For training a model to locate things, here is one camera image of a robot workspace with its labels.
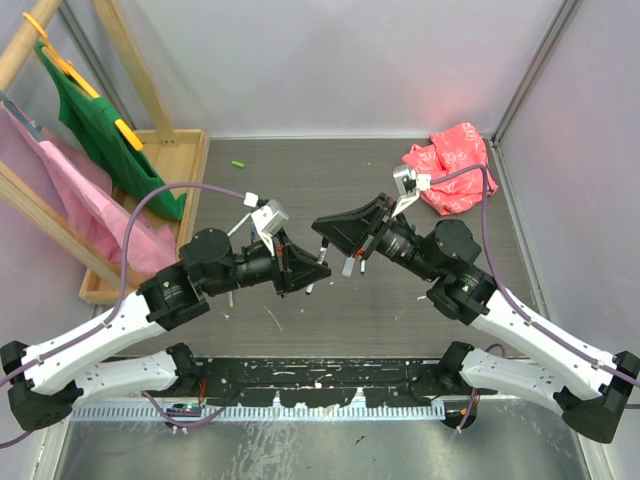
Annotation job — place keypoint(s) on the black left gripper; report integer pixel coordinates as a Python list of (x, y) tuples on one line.
[(291, 266)]

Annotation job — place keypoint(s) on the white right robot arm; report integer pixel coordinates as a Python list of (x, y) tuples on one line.
[(587, 387)]

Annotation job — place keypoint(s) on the pink cloth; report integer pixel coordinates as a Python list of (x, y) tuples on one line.
[(85, 193)]

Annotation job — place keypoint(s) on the white pen with black end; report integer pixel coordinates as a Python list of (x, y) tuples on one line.
[(312, 287)]

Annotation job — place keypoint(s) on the white marker with green end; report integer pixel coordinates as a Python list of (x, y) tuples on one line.
[(239, 224)]

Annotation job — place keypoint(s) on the wooden rack frame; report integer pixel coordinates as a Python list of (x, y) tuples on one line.
[(50, 219)]

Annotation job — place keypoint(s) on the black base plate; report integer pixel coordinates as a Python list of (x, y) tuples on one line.
[(313, 382)]

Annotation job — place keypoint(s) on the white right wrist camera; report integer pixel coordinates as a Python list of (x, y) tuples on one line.
[(410, 184)]

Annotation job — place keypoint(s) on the grey highlighter with orange tip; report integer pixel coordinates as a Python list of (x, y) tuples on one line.
[(348, 266)]

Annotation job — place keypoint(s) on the aluminium frame post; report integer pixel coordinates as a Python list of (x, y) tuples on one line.
[(542, 55)]

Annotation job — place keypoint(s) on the grey slotted cable duct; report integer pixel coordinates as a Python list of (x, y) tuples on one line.
[(140, 412)]

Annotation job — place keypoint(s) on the yellow clothes hanger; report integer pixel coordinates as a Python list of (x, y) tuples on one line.
[(67, 68)]

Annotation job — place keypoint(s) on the green cloth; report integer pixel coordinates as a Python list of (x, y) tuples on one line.
[(93, 123)]

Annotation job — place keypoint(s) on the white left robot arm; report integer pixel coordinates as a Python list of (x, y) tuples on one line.
[(49, 380)]

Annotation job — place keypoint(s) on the coral patterned cloth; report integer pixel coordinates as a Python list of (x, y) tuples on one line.
[(448, 152)]

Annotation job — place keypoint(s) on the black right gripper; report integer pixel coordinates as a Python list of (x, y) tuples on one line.
[(350, 233)]

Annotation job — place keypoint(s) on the blue-grey clothes hanger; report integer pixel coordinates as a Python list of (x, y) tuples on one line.
[(33, 128)]

